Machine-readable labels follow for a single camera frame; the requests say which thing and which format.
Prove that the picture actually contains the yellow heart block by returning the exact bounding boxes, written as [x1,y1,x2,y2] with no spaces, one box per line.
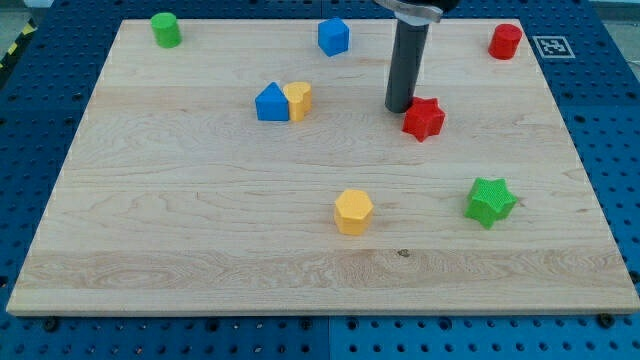
[283,82,312,121]

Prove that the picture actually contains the red star block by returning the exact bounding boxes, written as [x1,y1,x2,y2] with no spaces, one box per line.
[402,97,446,142]

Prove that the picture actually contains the blue cube block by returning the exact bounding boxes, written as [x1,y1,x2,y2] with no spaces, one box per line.
[317,18,350,57]

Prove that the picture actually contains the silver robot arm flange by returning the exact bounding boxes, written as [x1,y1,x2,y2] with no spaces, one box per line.
[374,0,460,26]

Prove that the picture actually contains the light wooden board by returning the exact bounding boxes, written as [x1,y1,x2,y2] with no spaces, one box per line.
[7,19,639,317]

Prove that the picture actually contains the yellow black hazard tape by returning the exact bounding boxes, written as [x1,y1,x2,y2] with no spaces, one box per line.
[1,18,38,74]

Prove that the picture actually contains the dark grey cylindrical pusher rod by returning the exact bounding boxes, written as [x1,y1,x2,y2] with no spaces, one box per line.
[385,20,429,113]

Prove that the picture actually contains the yellow hexagon block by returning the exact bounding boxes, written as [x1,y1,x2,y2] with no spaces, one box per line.
[334,189,374,236]

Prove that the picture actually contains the red cylinder block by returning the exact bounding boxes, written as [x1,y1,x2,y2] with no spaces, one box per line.
[488,23,523,60]

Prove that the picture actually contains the white fiducial marker tag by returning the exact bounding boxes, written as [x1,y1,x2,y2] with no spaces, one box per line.
[533,35,575,59]

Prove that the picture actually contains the green cylinder block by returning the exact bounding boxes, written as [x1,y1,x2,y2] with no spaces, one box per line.
[150,12,182,48]

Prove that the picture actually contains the green star block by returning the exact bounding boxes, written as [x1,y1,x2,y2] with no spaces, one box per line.
[464,178,518,229]

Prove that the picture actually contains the blue triangle block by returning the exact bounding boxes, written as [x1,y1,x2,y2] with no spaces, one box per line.
[255,82,289,121]

